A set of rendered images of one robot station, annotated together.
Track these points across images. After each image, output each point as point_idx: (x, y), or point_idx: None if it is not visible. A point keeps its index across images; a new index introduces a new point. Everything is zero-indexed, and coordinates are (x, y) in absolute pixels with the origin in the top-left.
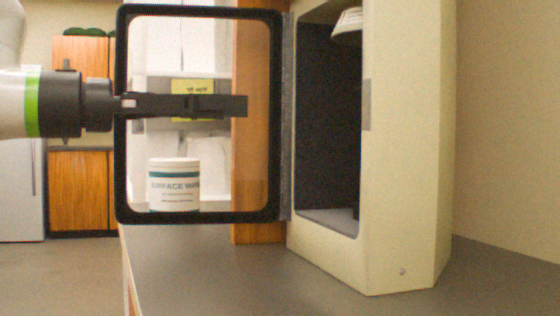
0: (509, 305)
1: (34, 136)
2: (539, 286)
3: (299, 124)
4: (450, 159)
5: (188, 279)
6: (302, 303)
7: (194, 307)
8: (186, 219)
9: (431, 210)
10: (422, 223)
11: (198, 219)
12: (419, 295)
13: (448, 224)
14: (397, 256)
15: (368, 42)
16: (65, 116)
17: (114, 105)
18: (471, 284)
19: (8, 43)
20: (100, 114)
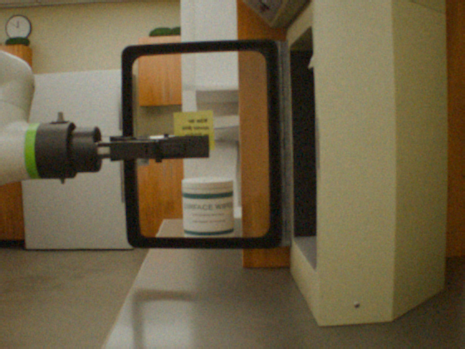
0: (451, 346)
1: (36, 178)
2: None
3: (296, 152)
4: (433, 189)
5: (173, 301)
6: (254, 329)
7: (159, 326)
8: (191, 244)
9: (388, 246)
10: (378, 258)
11: (202, 244)
12: (370, 328)
13: (433, 256)
14: (350, 290)
15: (316, 83)
16: (56, 162)
17: (95, 150)
18: (435, 321)
19: (15, 102)
20: (85, 159)
